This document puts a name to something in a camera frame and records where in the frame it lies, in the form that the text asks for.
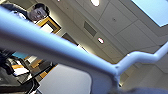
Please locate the yellow framed panel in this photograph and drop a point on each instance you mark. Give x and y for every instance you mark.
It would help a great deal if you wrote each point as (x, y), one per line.
(50, 22)

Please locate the ceiling air vent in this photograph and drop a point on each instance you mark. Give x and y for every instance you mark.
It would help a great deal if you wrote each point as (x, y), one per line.
(89, 28)

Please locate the large ceiling light panel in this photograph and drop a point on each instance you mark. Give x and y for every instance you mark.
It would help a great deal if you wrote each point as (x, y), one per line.
(153, 10)

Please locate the person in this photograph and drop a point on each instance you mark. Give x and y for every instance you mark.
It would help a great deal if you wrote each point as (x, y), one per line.
(40, 11)

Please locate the round ceiling light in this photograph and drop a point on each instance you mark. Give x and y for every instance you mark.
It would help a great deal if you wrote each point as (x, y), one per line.
(95, 2)

